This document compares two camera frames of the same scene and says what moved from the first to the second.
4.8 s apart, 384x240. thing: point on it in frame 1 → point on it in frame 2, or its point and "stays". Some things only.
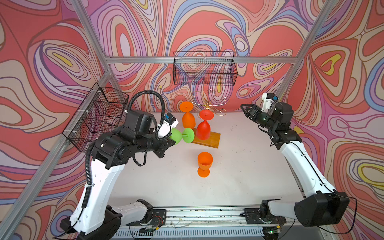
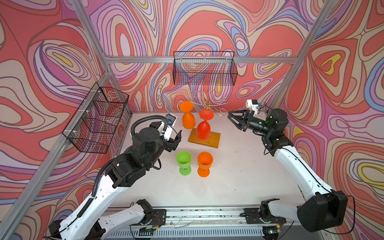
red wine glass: x=203 y=130 stays
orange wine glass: x=205 y=160 stays
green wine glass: x=188 y=135 → x=184 y=158
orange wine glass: x=188 y=120 stays
